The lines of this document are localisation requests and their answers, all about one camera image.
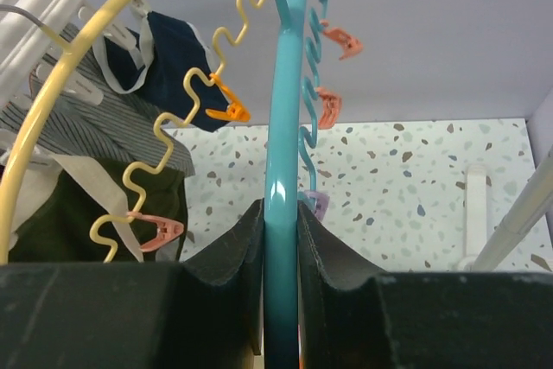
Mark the white clothes rack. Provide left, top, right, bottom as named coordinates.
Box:
left=457, top=151, right=553, bottom=273

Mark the grey striped underwear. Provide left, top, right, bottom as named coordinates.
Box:
left=0, top=22, right=195, bottom=178

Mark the yellow round clip hanger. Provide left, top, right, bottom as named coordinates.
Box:
left=1, top=0, right=265, bottom=264

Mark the navy blue underwear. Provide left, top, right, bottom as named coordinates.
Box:
left=92, top=11, right=212, bottom=119

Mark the olive green underwear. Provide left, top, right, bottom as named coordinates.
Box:
left=9, top=156, right=188, bottom=263

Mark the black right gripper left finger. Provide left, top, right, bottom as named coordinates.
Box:
left=1, top=200, right=264, bottom=368

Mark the blue round clip hanger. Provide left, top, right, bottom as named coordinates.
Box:
left=264, top=0, right=363, bottom=368

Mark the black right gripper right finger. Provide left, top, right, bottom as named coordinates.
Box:
left=297, top=205, right=552, bottom=368

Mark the white rectangular clip hanger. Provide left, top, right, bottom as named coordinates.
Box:
left=0, top=0, right=152, bottom=162

